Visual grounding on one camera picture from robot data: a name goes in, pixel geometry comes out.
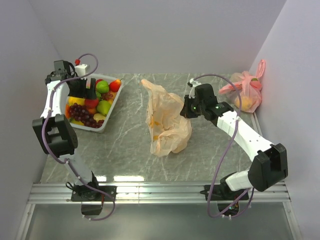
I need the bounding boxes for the aluminium table edge rail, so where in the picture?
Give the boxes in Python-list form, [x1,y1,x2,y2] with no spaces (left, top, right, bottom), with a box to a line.
[16,181,302,240]

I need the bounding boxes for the fake red apple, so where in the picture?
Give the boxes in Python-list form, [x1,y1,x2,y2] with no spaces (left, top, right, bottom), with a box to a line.
[95,79,104,85]

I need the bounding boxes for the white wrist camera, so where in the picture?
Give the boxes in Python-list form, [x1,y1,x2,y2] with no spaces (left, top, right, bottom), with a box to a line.
[187,78,200,99]
[74,64,91,76]

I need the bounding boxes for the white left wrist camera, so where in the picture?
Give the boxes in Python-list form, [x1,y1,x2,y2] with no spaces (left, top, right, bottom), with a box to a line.
[74,64,91,76]

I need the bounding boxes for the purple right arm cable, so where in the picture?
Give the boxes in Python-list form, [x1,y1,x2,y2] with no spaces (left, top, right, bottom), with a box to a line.
[193,73,255,219]

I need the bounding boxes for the translucent orange plastic bag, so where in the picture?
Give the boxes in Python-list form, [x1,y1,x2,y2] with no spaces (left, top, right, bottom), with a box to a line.
[140,79,192,157]

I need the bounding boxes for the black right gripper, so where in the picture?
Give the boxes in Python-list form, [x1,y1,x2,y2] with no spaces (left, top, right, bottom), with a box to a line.
[180,95,206,119]

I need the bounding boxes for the fake red pear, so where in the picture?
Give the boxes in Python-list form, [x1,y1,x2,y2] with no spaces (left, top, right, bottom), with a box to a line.
[109,79,122,93]

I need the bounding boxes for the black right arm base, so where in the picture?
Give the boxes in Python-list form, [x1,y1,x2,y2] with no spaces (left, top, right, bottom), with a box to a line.
[199,183,253,218]

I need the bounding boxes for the fake small red grapes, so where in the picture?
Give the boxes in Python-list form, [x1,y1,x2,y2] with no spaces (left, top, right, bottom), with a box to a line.
[101,91,115,101]

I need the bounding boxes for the fake orange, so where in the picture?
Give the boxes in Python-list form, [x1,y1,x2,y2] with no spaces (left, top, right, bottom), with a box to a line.
[64,104,71,119]

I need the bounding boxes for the fake yellow banana bunch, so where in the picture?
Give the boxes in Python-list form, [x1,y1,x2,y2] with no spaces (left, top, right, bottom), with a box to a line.
[67,96,85,106]

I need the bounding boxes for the pink tied fruit bag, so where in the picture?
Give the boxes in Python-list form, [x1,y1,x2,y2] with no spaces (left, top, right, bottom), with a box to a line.
[230,59,266,113]

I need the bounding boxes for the fake green pear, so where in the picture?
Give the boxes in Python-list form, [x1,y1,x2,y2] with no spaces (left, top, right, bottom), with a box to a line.
[96,100,112,116]

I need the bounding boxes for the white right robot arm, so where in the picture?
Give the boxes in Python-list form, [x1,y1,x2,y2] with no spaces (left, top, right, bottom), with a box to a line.
[180,80,288,200]

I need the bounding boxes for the fake green apple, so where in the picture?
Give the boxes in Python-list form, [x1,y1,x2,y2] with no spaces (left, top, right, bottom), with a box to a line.
[96,80,110,94]

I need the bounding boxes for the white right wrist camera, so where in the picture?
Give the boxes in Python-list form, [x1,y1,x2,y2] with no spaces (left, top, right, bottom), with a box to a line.
[187,78,200,99]

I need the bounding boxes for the fake red strawberry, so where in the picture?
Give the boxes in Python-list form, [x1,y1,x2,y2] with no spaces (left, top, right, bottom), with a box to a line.
[84,98,99,109]

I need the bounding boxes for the fake purple grape bunch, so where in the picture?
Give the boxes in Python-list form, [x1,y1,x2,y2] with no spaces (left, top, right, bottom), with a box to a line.
[70,103,104,128]

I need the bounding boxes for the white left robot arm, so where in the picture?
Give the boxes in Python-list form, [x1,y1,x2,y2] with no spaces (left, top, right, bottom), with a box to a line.
[32,60,101,201]

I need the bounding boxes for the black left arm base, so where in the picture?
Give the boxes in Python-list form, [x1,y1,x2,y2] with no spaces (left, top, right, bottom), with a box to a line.
[65,182,117,217]

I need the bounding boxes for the white plastic fruit basket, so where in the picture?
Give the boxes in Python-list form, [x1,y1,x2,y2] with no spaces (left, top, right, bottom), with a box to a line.
[67,73,124,133]

